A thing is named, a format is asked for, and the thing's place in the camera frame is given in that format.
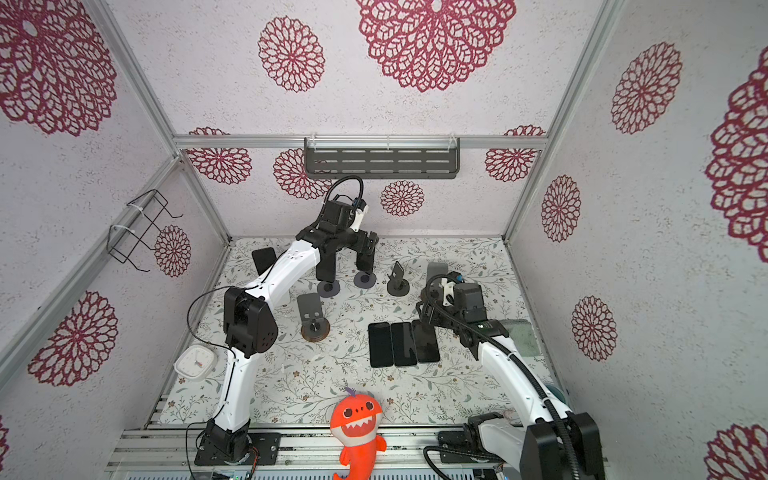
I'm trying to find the blue phone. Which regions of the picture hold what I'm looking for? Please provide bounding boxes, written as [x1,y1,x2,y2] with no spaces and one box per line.
[412,320,440,363]

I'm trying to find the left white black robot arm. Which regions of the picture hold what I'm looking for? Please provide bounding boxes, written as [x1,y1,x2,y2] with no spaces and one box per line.
[201,197,378,462]

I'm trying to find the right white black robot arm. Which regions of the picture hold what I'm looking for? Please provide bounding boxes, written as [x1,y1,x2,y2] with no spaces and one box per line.
[417,272,606,479]

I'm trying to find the black round stand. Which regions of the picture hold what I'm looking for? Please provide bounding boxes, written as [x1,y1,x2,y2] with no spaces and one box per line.
[387,261,410,297]

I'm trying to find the grey round stand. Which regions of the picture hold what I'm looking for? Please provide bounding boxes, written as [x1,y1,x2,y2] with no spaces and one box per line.
[317,280,341,298]

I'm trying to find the phone on white stand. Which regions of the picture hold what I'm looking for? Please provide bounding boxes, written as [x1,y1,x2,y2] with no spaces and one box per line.
[251,247,277,275]

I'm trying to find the front wooden round stand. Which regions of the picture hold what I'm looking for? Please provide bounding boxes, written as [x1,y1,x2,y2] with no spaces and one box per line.
[297,293,330,343]

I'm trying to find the grey green square object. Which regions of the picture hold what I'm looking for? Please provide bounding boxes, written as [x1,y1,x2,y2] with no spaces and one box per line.
[501,319,541,358]

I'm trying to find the red shark plush toy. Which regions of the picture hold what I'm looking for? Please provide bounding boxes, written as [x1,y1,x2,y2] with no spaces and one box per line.
[330,388,387,480]

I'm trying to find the white square timer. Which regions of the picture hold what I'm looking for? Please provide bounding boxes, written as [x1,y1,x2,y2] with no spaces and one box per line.
[173,345,217,381]

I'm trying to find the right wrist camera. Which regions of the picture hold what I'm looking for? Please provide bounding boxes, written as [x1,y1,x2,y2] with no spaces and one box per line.
[438,271,464,306]

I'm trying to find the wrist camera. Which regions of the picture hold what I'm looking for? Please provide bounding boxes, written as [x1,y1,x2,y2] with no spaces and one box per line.
[349,202,369,232]
[438,271,464,306]

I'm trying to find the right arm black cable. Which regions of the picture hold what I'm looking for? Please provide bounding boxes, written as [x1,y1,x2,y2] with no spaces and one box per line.
[419,272,583,480]

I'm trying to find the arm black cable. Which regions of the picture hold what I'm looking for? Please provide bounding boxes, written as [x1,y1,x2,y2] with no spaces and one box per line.
[419,272,583,480]
[183,175,366,480]

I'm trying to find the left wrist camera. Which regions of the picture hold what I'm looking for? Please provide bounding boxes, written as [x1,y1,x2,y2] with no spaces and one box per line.
[349,202,369,232]

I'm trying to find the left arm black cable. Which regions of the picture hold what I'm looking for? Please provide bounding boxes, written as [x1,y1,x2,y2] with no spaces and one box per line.
[183,175,366,480]

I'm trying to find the grey wall shelf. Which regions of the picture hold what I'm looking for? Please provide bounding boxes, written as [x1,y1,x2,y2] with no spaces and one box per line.
[303,137,461,180]

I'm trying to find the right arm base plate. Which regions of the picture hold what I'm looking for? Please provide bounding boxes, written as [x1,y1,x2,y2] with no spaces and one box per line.
[437,419,526,466]

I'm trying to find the black wire wall rack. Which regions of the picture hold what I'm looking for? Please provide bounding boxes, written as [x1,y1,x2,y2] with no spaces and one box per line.
[105,189,183,273]

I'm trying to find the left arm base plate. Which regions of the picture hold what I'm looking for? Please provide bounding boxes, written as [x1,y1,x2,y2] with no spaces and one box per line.
[193,432,282,466]

